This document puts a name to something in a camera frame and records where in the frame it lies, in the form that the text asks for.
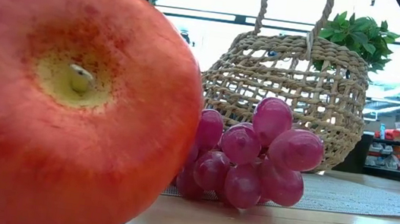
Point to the purple grape bunch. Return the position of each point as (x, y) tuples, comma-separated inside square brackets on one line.
[(240, 186)]

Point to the big red apple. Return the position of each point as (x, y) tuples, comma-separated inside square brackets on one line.
[(67, 130)]

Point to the potted green plant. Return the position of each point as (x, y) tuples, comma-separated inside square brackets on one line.
[(362, 36)]

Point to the grey woven placemat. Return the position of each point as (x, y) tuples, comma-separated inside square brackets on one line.
[(365, 197)]

